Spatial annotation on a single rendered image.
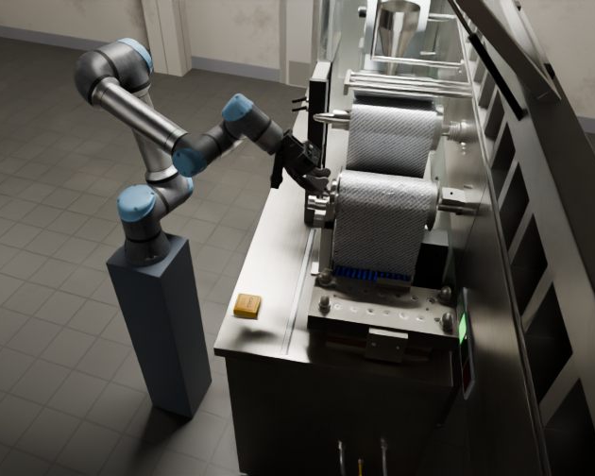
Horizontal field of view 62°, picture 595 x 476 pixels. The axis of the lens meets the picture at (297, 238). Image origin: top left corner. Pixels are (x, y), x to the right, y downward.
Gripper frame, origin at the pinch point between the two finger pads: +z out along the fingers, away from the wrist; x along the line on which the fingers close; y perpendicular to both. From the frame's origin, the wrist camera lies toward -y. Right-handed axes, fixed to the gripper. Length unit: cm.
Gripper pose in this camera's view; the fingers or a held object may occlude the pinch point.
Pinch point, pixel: (324, 193)
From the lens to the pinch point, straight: 140.0
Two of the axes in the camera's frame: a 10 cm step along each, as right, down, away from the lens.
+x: 1.7, -6.6, 7.3
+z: 7.4, 5.8, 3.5
